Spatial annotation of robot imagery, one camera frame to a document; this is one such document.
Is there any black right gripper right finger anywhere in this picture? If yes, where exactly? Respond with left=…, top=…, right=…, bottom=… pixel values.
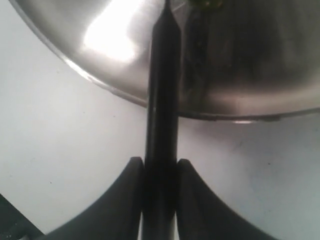
left=176, top=159, right=274, bottom=240

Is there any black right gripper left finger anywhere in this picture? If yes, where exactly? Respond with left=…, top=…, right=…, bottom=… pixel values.
left=44, top=157, right=144, bottom=240

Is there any black handled kitchen knife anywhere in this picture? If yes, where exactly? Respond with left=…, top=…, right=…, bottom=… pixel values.
left=141, top=0, right=181, bottom=240

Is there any round stainless steel plate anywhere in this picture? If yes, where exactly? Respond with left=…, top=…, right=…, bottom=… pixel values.
left=11, top=0, right=320, bottom=121

